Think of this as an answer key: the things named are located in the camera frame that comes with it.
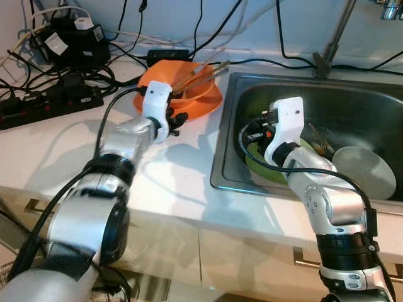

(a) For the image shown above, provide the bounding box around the orange plastic bowl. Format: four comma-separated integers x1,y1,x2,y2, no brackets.
134,82,224,120
137,60,219,104

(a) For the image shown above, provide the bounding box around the brown wooden chopstick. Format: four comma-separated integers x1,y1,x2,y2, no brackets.
179,68,229,95
189,49,225,79
173,62,230,90

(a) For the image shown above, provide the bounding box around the cream kitchen sink cabinet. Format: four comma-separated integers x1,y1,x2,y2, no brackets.
0,186,403,302

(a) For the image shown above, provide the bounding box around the green plate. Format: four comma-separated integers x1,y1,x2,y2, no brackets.
244,135,334,185

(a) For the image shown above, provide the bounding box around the brown wooden utensil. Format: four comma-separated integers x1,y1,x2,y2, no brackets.
309,123,331,158

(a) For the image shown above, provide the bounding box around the black power adapter brick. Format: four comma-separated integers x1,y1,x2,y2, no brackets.
146,48,191,64

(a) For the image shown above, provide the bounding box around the stainless steel sink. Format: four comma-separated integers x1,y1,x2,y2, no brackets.
210,71,403,203

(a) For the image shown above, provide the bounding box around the grey round plate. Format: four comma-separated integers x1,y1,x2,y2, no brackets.
332,146,397,200

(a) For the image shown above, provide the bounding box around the black charger with white label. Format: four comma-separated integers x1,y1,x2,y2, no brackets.
31,16,111,69

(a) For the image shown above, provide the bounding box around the black power strip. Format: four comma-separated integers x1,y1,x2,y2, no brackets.
0,85,105,131

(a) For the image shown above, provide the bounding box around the grey metal pole with base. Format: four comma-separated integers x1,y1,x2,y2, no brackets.
313,0,358,79

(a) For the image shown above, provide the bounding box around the white plug adapter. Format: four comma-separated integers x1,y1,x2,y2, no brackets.
74,17,95,32

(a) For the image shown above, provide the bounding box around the chrome water tap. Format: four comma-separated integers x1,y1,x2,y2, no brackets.
381,0,403,21

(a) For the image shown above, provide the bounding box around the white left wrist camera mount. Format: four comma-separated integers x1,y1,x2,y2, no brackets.
142,81,174,143

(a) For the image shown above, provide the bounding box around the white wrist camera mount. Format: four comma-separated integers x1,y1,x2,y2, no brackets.
142,81,174,143
264,96,305,165

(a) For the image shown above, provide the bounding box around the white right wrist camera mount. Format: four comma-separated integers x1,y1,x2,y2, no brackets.
264,96,305,165

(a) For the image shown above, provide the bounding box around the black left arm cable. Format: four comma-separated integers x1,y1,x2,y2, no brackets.
6,87,147,284

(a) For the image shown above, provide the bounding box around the black power cable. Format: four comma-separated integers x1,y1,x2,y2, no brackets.
332,50,403,70
275,0,319,65
192,0,205,54
189,0,244,57

